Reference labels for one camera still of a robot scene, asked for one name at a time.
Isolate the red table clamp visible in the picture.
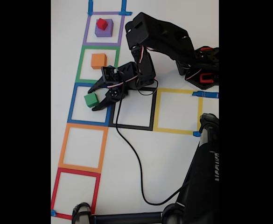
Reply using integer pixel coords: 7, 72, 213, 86
199, 73, 214, 84

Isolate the yellow square frame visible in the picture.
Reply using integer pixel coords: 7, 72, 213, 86
153, 88, 203, 135

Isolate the red square frame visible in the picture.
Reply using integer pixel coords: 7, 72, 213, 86
50, 167, 101, 220

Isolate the orange square frame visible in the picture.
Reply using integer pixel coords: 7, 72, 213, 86
58, 123, 109, 174

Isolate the blue square frame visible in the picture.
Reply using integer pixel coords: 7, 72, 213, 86
67, 83, 115, 126

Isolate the purple square frame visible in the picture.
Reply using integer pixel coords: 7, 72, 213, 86
82, 11, 125, 47

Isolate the black camera tripod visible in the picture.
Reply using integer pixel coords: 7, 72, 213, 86
71, 113, 219, 224

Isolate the orange cube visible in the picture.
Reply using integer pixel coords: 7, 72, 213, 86
91, 53, 107, 70

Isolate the small red cube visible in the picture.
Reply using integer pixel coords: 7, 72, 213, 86
96, 18, 108, 31

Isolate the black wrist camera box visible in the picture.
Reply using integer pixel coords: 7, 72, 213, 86
100, 66, 120, 84

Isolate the green square frame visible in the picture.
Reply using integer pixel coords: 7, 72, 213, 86
75, 46, 120, 85

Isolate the black square frame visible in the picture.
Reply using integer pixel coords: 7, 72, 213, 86
108, 85, 157, 131

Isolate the large purple cube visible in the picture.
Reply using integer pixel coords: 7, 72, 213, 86
95, 18, 114, 38

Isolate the green cube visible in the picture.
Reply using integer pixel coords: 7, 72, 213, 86
84, 92, 100, 108

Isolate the black camera cable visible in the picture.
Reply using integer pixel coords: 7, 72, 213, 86
114, 93, 186, 206

